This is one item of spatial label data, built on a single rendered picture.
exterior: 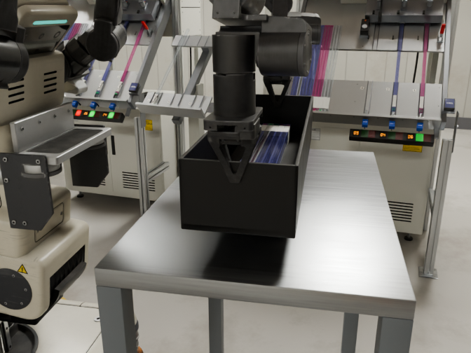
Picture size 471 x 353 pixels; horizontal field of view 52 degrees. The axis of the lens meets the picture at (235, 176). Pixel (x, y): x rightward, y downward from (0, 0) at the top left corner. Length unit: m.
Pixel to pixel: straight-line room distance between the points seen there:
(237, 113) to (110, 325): 0.38
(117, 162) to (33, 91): 1.91
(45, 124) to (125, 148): 1.84
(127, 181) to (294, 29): 2.45
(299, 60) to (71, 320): 1.17
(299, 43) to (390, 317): 0.38
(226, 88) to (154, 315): 1.50
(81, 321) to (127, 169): 1.55
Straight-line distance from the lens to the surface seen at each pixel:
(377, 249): 0.80
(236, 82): 0.63
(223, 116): 0.64
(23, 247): 1.13
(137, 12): 2.79
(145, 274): 0.71
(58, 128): 1.15
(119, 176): 3.01
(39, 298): 1.17
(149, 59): 2.63
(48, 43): 1.14
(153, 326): 1.97
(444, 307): 2.22
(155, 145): 2.82
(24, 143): 1.05
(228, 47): 0.62
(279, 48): 0.60
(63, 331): 1.54
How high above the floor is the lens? 1.16
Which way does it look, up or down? 19 degrees down
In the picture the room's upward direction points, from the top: straight up
